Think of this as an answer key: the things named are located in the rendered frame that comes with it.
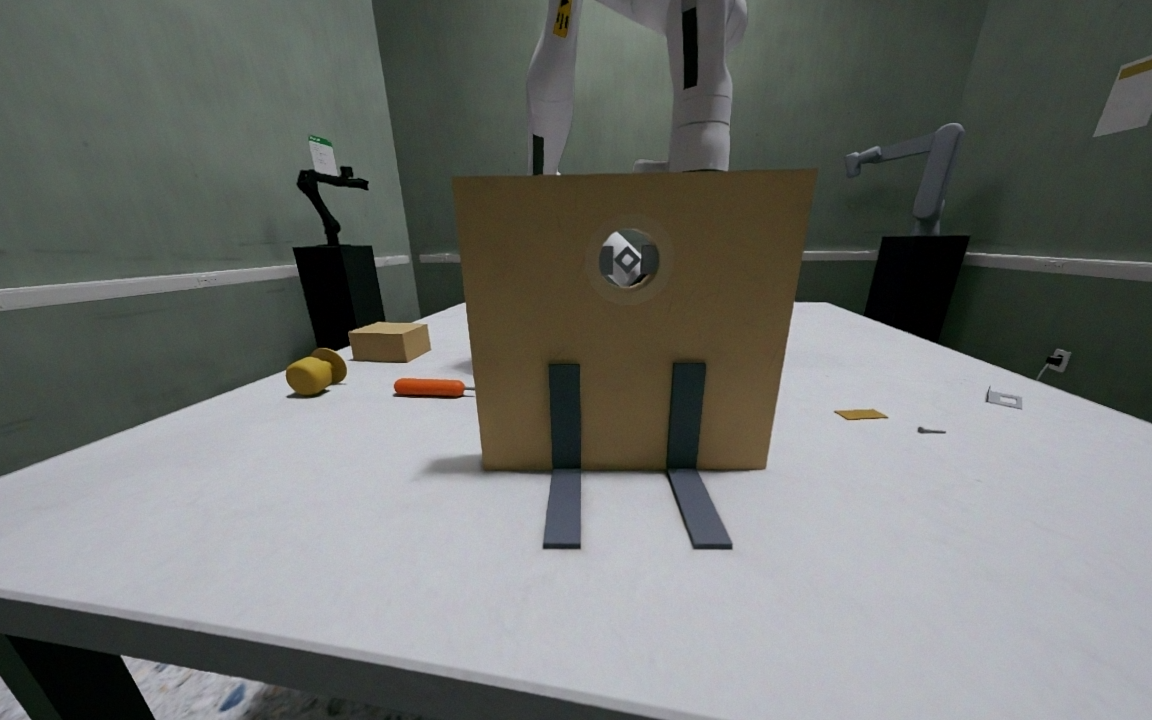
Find tan wooden door panel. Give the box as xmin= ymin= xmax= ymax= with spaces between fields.
xmin=450 ymin=169 xmax=818 ymax=470

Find yellow door knob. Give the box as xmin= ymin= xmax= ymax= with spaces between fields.
xmin=285 ymin=348 xmax=347 ymax=396

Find orange-handled screwdriver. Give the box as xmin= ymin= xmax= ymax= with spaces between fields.
xmin=394 ymin=378 xmax=475 ymax=396

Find tan cardboard box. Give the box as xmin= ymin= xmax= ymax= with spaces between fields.
xmin=348 ymin=323 xmax=431 ymax=363

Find tan rectangular plate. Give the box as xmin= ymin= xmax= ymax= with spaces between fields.
xmin=834 ymin=409 xmax=889 ymax=420

